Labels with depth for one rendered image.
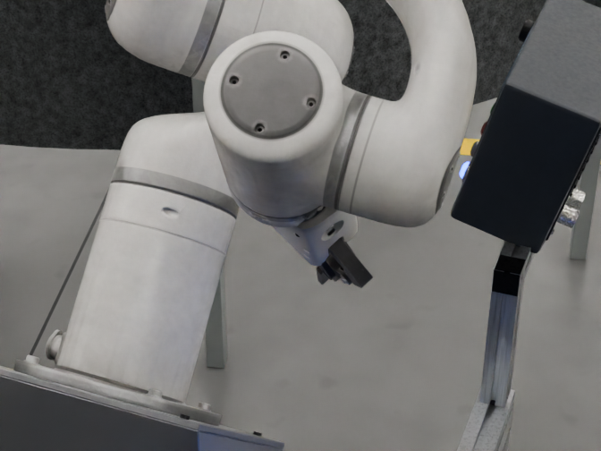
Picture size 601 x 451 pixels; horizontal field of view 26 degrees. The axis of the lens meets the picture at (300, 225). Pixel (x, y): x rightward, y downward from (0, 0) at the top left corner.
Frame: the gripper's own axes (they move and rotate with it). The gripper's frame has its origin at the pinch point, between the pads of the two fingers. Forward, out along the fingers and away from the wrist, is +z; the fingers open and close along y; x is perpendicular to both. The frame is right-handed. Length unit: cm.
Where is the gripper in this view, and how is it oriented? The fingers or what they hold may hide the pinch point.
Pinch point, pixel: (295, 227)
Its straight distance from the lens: 107.5
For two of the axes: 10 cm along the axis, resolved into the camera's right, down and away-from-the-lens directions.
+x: -7.3, 6.7, -1.5
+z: 0.4, 2.6, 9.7
